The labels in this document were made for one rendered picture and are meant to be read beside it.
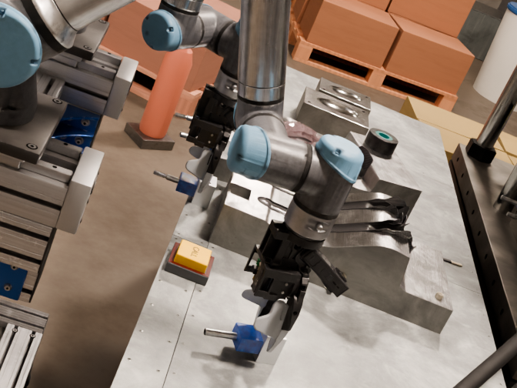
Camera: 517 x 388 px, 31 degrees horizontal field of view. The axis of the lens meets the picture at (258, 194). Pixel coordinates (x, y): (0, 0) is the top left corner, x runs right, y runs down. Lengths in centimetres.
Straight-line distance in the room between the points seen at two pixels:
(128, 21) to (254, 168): 330
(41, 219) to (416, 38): 507
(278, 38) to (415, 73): 506
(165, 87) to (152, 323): 255
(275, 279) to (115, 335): 147
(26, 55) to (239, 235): 72
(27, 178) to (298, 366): 54
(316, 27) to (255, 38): 481
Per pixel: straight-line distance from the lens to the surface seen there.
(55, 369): 266
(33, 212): 146
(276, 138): 134
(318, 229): 138
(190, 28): 174
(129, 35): 460
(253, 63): 140
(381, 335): 178
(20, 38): 121
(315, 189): 136
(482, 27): 879
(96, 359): 274
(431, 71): 646
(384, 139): 233
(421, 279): 192
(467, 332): 196
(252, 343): 151
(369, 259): 180
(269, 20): 138
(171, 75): 397
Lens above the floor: 164
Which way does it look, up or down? 24 degrees down
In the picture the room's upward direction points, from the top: 24 degrees clockwise
